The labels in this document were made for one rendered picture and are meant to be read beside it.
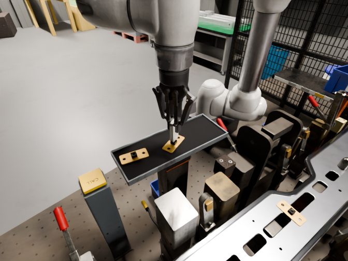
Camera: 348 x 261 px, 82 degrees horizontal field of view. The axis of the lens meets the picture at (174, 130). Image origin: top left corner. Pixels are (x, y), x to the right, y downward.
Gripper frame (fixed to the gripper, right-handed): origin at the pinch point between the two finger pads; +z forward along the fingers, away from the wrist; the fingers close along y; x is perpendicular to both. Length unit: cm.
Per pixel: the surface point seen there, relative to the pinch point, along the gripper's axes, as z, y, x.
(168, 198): 10.5, 7.5, -15.1
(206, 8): 34, -177, 421
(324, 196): 22, 48, 19
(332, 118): 11, 46, 53
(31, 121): 121, -247, 42
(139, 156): 5.2, -5.8, -10.6
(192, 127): 5.5, 1.3, 10.8
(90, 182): 5.5, -11.3, -24.4
